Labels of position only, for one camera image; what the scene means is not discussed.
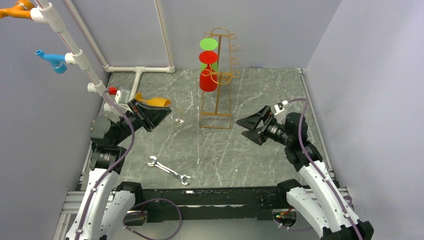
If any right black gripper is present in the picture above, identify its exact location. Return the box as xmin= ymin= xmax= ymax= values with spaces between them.
xmin=236 ymin=105 xmax=293 ymax=147

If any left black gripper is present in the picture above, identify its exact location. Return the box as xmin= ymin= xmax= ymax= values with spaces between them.
xmin=112 ymin=98 xmax=172 ymax=146

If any orange plastic wine glass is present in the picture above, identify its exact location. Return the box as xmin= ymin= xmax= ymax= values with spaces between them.
xmin=134 ymin=92 xmax=172 ymax=107

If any clear wine glass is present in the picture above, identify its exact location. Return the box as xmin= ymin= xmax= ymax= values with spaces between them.
xmin=169 ymin=112 xmax=185 ymax=126

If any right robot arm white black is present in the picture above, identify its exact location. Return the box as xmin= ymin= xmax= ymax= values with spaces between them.
xmin=236 ymin=105 xmax=374 ymax=240

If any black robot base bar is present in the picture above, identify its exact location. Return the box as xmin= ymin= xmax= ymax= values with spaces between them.
xmin=125 ymin=186 xmax=297 ymax=226

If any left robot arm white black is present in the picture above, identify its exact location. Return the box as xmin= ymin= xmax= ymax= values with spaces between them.
xmin=64 ymin=98 xmax=172 ymax=240

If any red plastic wine glass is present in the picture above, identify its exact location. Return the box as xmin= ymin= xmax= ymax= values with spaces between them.
xmin=199 ymin=50 xmax=218 ymax=92

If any green plastic wine glass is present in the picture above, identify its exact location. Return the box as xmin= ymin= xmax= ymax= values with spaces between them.
xmin=198 ymin=38 xmax=218 ymax=72

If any silver open-end wrench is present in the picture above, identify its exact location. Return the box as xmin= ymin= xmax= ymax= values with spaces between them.
xmin=147 ymin=155 xmax=191 ymax=186

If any blue pipe fitting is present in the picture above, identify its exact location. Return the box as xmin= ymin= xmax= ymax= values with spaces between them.
xmin=35 ymin=49 xmax=68 ymax=74

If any orange pipe fitting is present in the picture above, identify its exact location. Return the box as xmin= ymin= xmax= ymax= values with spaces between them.
xmin=0 ymin=0 xmax=35 ymax=20

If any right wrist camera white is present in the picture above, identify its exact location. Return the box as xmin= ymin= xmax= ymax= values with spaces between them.
xmin=272 ymin=100 xmax=290 ymax=124

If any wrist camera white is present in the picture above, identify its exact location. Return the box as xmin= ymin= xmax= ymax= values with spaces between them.
xmin=272 ymin=100 xmax=290 ymax=124
xmin=108 ymin=86 xmax=131 ymax=112

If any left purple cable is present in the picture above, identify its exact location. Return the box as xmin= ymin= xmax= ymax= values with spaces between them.
xmin=73 ymin=90 xmax=183 ymax=240

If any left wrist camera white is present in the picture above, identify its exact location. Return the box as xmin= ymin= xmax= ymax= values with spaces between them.
xmin=108 ymin=86 xmax=131 ymax=112

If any gold wire wine glass rack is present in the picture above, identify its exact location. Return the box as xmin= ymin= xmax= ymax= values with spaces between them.
xmin=198 ymin=27 xmax=241 ymax=129

